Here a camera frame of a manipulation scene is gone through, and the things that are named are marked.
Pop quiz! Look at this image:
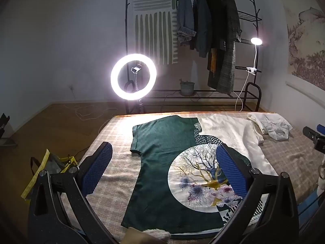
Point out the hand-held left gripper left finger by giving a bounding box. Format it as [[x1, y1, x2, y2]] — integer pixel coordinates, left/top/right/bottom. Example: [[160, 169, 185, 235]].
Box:
[[28, 142, 117, 244]]

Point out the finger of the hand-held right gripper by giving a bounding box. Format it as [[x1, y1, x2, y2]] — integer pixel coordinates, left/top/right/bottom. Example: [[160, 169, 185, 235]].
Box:
[[303, 124, 325, 154]]

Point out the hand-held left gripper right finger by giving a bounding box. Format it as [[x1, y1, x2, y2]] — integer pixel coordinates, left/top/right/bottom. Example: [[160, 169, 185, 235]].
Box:
[[211, 144, 299, 244]]

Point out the green tree print t-shirt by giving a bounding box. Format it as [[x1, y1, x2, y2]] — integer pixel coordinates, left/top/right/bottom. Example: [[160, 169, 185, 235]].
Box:
[[120, 114, 278, 235]]

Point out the black metal clothes rack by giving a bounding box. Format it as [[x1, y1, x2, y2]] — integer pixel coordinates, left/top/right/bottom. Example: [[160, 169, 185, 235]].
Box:
[[125, 0, 262, 112]]

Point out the beige plaid blanket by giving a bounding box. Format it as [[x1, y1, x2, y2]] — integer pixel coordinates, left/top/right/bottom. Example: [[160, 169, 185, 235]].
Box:
[[60, 112, 325, 244]]

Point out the white small garment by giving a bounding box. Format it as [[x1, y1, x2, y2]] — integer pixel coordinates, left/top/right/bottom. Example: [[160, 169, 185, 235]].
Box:
[[263, 114, 293, 141]]

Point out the yellow trimmed bag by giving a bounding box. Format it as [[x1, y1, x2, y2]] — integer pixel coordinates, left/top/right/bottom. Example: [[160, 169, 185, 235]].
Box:
[[21, 149, 78, 200]]

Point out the tan cloth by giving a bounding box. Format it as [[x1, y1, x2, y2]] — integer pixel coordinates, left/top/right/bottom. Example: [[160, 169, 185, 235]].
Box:
[[121, 227, 165, 244]]

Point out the white fluffy item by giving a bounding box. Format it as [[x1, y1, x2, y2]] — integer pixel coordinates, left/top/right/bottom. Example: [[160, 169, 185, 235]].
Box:
[[142, 229, 171, 242]]

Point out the potted plant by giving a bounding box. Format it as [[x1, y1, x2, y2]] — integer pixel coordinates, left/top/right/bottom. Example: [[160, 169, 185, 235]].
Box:
[[179, 79, 195, 97]]

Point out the black stand base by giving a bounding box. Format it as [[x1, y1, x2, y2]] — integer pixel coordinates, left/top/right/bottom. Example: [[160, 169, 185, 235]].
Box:
[[0, 113, 16, 146]]

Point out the phone holder clip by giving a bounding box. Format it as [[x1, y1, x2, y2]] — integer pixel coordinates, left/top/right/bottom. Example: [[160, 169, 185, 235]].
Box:
[[130, 63, 142, 92]]

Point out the yellow garment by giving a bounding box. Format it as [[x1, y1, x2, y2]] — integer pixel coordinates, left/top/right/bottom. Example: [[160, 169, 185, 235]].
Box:
[[207, 48, 218, 73]]

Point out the white clip lamp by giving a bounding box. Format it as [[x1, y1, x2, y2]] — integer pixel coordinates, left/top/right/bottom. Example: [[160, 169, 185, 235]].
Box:
[[235, 37, 264, 111]]

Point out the dark green jacket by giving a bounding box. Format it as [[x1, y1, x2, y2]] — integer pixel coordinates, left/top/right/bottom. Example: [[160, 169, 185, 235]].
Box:
[[189, 0, 212, 58]]

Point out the black coat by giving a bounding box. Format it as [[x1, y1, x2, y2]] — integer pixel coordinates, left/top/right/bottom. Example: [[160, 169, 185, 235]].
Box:
[[204, 0, 228, 56]]

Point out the blue denim jacket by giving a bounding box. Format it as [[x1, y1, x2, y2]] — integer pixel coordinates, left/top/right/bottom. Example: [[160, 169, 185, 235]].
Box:
[[176, 0, 197, 47]]

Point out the white floor cable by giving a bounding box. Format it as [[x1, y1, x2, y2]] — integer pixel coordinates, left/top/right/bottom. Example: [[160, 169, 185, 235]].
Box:
[[65, 104, 120, 122]]

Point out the ring light on stand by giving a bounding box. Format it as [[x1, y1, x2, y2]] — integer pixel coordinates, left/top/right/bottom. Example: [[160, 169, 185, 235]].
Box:
[[110, 53, 157, 115]]

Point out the landscape wall mural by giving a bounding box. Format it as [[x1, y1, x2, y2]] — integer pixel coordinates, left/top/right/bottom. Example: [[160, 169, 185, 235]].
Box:
[[286, 5, 325, 92]]

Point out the green striped wall hanging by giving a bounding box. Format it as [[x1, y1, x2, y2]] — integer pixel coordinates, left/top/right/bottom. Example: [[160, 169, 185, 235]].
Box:
[[132, 0, 179, 65]]

